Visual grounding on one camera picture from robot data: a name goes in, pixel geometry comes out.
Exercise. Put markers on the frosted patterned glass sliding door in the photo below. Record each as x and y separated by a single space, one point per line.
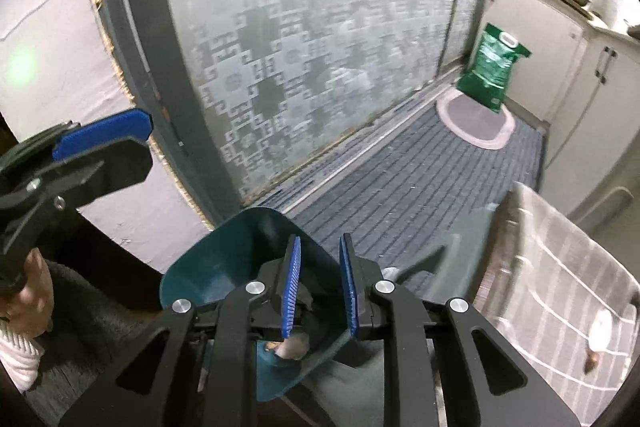
300 32

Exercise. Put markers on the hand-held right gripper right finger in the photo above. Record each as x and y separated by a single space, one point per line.
348 287

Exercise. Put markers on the person's left hand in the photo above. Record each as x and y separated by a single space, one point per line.
27 302

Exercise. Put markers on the green printed bag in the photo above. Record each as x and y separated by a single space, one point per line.
492 67

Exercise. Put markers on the person's left forearm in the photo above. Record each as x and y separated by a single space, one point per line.
15 357

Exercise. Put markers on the dark pot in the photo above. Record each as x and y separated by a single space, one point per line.
634 29

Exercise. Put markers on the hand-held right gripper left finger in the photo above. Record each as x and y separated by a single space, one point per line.
291 287

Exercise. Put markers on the white kitchen cabinet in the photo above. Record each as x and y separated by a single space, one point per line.
550 72

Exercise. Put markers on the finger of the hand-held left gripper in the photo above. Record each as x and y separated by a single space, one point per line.
25 157
100 134

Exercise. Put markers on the white curved bar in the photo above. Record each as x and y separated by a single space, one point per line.
605 202

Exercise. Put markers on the pinkish crumpled scrap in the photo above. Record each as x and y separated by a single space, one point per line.
292 349

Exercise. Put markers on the small brown scrap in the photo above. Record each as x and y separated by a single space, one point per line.
591 361

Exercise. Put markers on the teal plastic trash bin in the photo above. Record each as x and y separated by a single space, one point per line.
220 257

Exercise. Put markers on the dark striped floor mat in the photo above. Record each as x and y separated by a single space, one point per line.
400 187

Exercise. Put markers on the pink oval floor mat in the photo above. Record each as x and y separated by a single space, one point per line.
475 122

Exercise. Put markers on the dark grey fuzzy cloth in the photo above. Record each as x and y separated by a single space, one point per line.
95 317

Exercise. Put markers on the white crumpled tissue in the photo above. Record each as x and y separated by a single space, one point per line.
600 329

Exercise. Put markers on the grey checked tablecloth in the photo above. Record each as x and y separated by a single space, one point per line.
550 257

